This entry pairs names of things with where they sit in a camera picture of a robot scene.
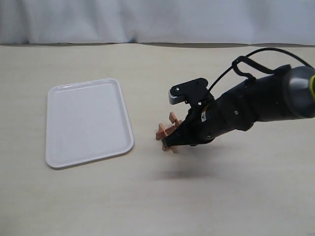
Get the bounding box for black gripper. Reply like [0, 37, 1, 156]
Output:
[162, 96, 253, 148]

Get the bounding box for notched wooden piece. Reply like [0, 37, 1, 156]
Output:
[156, 123, 178, 153]
[162, 144, 178, 153]
[156, 120, 182, 140]
[169, 112, 180, 127]

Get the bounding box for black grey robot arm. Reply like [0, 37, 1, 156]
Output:
[162, 65, 315, 148]

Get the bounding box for white plastic tray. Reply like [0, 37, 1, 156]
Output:
[45, 78, 134, 169]

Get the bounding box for white backdrop curtain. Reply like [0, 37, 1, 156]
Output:
[0, 0, 315, 45]

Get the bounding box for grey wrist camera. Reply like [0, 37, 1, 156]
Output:
[168, 78, 208, 106]

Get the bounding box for black cable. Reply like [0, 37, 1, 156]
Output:
[208, 48, 313, 93]

